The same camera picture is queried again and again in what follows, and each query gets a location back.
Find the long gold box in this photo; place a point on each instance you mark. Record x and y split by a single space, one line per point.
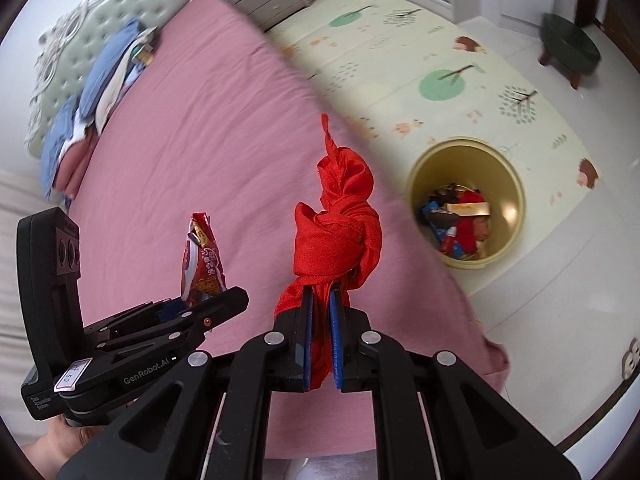
470 208

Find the red knotted cloth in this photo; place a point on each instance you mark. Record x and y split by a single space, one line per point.
335 230

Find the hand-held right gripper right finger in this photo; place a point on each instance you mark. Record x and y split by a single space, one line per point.
336 350

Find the yellow plastic bin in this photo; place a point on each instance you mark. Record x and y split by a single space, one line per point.
505 185

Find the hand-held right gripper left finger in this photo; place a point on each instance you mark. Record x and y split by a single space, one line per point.
307 360

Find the blue snack packet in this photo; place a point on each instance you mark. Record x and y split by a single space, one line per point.
429 210

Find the bed with pink sheet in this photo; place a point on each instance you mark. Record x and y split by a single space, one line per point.
210 160

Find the red snack packet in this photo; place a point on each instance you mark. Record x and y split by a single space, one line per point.
205 265

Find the green round stool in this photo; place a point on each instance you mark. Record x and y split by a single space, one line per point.
570 40

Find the printed play mat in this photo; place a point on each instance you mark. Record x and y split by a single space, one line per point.
400 60

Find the blue pillow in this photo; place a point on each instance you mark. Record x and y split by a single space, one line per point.
110 70
55 145

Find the white slipper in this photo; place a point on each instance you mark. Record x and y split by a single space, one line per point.
635 346
631 366

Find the grey nightstand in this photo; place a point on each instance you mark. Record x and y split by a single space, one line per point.
270 0

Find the pink pillow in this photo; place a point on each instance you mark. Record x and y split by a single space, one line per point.
77 160

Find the person's left hand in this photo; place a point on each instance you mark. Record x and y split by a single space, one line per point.
55 442

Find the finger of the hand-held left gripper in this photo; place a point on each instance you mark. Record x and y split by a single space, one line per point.
215 310
145 312

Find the green tufted headboard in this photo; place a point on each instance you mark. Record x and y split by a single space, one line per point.
85 25

